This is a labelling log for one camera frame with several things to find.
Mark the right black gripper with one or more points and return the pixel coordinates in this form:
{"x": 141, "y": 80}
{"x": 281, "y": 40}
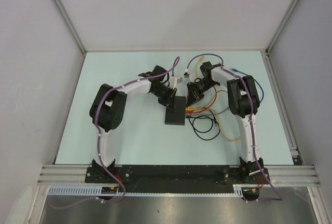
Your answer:
{"x": 193, "y": 95}

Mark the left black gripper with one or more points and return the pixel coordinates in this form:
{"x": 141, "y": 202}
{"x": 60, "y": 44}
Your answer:
{"x": 169, "y": 101}

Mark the black network switch box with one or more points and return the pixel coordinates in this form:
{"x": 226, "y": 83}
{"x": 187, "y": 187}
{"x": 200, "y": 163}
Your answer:
{"x": 178, "y": 115}

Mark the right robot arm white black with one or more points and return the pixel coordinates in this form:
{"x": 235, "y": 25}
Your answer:
{"x": 243, "y": 102}

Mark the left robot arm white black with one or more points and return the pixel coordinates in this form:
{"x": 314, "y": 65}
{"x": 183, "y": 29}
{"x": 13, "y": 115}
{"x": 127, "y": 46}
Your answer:
{"x": 108, "y": 108}

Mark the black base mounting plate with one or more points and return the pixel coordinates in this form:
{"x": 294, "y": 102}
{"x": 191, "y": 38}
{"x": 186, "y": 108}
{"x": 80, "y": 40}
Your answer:
{"x": 176, "y": 178}

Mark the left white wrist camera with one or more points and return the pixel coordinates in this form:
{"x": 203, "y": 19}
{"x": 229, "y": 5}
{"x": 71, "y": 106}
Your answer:
{"x": 174, "y": 80}

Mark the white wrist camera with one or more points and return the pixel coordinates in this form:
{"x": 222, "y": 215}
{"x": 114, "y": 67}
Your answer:
{"x": 174, "y": 80}
{"x": 190, "y": 76}

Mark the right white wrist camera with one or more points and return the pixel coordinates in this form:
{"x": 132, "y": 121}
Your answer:
{"x": 190, "y": 76}

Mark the right aluminium side rail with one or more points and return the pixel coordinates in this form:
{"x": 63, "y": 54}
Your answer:
{"x": 286, "y": 123}

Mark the aluminium front rail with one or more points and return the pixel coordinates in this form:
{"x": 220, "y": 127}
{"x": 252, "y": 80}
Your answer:
{"x": 278, "y": 175}

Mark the slotted cable duct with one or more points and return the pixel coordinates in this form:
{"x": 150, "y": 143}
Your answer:
{"x": 107, "y": 191}

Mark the right aluminium corner post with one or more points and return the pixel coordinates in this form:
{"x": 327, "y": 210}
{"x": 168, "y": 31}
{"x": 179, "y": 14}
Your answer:
{"x": 287, "y": 16}

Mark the aluminium corner post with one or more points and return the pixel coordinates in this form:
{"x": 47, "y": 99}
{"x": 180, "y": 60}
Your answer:
{"x": 287, "y": 16}
{"x": 59, "y": 6}

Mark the left aluminium corner post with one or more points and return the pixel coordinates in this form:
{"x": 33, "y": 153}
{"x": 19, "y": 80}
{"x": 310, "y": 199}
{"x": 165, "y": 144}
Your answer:
{"x": 59, "y": 6}

